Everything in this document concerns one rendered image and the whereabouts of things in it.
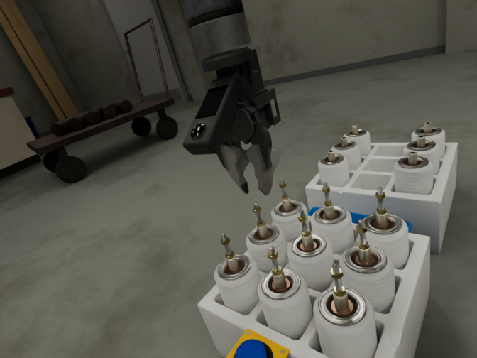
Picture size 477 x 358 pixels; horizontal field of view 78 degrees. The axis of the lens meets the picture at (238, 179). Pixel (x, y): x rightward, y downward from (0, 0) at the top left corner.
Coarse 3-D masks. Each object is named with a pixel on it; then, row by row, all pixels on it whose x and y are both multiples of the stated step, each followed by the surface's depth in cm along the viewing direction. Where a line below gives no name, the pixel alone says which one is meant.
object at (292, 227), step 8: (304, 208) 77; (272, 216) 79; (280, 216) 77; (288, 216) 76; (296, 216) 75; (280, 224) 77; (288, 224) 76; (296, 224) 76; (288, 232) 77; (296, 232) 77; (288, 240) 78
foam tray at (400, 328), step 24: (408, 240) 68; (288, 264) 70; (408, 264) 61; (216, 288) 69; (408, 288) 56; (216, 312) 63; (408, 312) 53; (216, 336) 69; (240, 336) 60; (264, 336) 55; (312, 336) 53; (384, 336) 50; (408, 336) 55
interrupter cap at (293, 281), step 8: (288, 272) 58; (264, 280) 58; (272, 280) 57; (288, 280) 57; (296, 280) 56; (264, 288) 56; (272, 288) 55; (280, 288) 55; (288, 288) 54; (296, 288) 54; (272, 296) 54; (280, 296) 53; (288, 296) 53
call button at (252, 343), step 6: (246, 342) 38; (252, 342) 38; (258, 342) 38; (240, 348) 38; (246, 348) 38; (252, 348) 37; (258, 348) 37; (264, 348) 37; (240, 354) 37; (246, 354) 37; (252, 354) 37; (258, 354) 36; (264, 354) 36
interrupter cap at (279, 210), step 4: (292, 200) 81; (296, 200) 81; (280, 204) 81; (292, 204) 80; (296, 204) 79; (300, 204) 78; (276, 208) 80; (280, 208) 80; (292, 208) 78; (296, 208) 77; (300, 208) 77; (276, 212) 78; (280, 212) 78; (284, 212) 77; (288, 212) 77; (292, 212) 76; (296, 212) 76; (284, 216) 76
